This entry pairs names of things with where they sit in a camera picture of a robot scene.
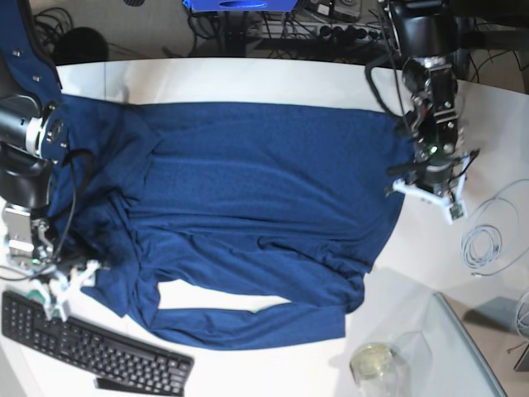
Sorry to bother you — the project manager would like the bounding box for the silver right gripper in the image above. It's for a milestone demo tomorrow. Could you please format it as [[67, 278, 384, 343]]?
[[2, 204, 66, 281]]

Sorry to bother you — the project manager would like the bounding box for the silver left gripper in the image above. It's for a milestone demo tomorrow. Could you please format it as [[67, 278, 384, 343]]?
[[386, 57, 460, 176]]

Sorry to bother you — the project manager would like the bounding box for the dark blue t-shirt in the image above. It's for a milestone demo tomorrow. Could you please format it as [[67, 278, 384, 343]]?
[[50, 95, 413, 351]]

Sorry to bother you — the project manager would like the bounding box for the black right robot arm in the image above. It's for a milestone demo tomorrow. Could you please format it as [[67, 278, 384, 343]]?
[[1, 1, 69, 280]]

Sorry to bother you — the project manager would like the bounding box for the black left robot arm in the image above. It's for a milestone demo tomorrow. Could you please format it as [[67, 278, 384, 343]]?
[[384, 1, 468, 201]]

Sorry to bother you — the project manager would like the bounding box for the green tape roll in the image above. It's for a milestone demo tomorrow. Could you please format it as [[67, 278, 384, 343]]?
[[26, 289, 46, 305]]

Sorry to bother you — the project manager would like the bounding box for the black computer keyboard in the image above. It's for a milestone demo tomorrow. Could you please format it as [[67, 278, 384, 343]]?
[[1, 290, 194, 396]]

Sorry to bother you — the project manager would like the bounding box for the black round stool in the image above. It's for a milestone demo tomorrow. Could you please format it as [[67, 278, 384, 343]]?
[[52, 26, 109, 65]]

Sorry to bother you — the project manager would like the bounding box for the clear glass jar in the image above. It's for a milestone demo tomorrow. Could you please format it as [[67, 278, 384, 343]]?
[[350, 332, 433, 396]]

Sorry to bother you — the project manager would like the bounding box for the blue box with hole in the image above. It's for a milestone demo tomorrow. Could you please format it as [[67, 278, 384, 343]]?
[[183, 0, 298, 12]]

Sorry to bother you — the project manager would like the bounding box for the white camera bracket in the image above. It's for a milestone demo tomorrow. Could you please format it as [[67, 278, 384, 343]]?
[[386, 149, 480, 224], [30, 260, 102, 322]]

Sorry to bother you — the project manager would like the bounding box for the coiled white cable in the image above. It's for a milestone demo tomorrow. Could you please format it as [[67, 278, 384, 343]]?
[[460, 178, 529, 277]]

